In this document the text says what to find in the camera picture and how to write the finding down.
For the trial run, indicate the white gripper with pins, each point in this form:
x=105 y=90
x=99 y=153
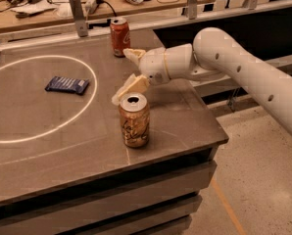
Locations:
x=153 y=65

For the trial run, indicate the blue rxbar blueberry wrapper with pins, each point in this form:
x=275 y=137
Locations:
x=67 y=85

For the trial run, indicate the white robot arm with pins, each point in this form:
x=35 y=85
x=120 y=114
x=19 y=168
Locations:
x=213 y=50

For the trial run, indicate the red coke can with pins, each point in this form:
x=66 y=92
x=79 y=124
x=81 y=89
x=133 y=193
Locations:
x=120 y=35

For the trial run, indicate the gold opened soda can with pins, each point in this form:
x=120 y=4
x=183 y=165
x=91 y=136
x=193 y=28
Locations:
x=135 y=119

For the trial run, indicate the grey drawer cabinet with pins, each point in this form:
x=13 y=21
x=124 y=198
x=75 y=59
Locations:
x=156 y=199

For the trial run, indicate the grey metal bracket post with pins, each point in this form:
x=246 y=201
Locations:
x=78 y=17

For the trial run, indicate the metal rail upright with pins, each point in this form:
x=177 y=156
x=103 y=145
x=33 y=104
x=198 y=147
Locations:
x=191 y=9

